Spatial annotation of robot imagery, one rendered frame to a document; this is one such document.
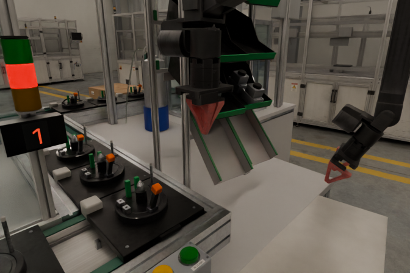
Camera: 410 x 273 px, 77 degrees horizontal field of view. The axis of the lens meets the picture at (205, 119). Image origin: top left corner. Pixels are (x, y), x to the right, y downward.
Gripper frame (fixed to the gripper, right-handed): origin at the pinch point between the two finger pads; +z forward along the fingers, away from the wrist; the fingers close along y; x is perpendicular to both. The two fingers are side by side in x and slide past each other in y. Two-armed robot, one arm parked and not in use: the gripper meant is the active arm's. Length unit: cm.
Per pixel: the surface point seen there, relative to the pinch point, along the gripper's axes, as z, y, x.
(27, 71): -11.0, 23.6, -29.1
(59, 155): 25, 12, -66
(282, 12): -38, -153, -75
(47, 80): 118, -186, -934
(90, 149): 25, 1, -64
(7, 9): -23.3, 24.1, -34.2
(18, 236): 27, 31, -29
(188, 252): 25.8, 6.3, 2.0
